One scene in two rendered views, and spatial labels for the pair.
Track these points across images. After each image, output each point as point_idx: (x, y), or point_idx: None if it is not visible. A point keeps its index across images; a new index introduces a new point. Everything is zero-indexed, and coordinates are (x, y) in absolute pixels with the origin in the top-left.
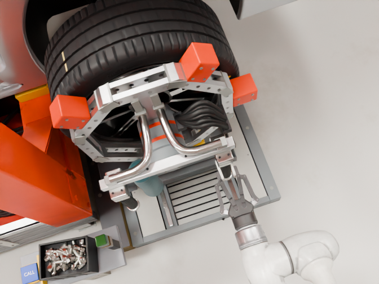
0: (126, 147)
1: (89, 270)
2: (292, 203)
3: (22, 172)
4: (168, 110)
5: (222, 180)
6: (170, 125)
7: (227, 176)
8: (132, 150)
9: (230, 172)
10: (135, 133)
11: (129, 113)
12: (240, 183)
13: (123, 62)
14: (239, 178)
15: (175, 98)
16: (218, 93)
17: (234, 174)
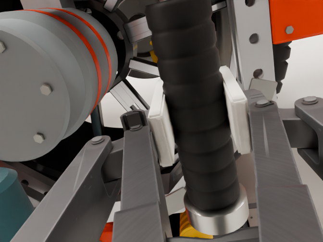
0: (22, 171)
1: None
2: None
3: None
4: (93, 17)
5: (143, 114)
6: (68, 14)
7: (212, 181)
8: (40, 191)
9: (240, 192)
10: (66, 167)
11: (80, 144)
12: (274, 129)
13: None
14: (272, 111)
15: (141, 60)
16: (230, 5)
17: (238, 96)
